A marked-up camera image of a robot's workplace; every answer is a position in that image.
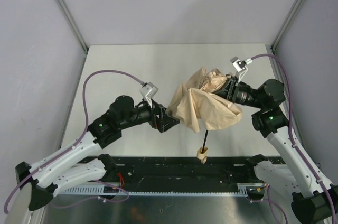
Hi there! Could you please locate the beige and black folding umbrella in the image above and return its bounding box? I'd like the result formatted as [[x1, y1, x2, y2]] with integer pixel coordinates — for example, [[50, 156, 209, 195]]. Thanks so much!
[[166, 66, 243, 165]]

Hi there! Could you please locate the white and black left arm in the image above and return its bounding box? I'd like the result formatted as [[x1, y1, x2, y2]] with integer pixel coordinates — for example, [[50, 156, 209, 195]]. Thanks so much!
[[15, 96, 180, 211]]

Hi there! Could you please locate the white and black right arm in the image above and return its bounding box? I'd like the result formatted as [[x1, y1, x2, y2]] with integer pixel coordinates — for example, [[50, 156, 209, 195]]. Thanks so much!
[[215, 77, 337, 223]]

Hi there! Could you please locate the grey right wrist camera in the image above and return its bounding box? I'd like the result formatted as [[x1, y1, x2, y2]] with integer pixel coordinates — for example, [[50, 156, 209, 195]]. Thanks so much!
[[230, 57, 252, 82]]

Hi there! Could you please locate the grey slotted cable duct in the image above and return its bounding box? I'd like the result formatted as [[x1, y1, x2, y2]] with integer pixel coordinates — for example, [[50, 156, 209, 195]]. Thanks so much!
[[60, 182, 266, 197]]

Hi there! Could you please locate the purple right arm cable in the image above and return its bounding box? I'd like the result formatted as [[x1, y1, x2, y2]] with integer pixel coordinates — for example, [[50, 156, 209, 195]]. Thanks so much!
[[249, 54, 338, 224]]

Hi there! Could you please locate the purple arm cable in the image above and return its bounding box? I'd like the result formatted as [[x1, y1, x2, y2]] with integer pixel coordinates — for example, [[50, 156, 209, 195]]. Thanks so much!
[[249, 54, 338, 224], [4, 70, 143, 214]]

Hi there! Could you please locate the right aluminium frame post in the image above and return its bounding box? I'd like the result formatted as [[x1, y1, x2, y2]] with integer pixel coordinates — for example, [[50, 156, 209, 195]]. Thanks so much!
[[270, 0, 306, 50]]

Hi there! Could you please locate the aluminium frame post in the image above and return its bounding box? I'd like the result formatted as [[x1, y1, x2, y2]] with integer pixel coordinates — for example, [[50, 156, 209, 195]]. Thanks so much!
[[55, 0, 89, 54], [270, 0, 306, 50]]

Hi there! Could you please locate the left aluminium frame post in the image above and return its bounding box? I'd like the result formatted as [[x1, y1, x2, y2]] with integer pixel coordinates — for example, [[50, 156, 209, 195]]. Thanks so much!
[[55, 0, 89, 54]]

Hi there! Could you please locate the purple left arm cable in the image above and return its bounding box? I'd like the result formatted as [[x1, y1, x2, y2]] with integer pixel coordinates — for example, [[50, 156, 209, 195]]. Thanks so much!
[[4, 70, 143, 214]]

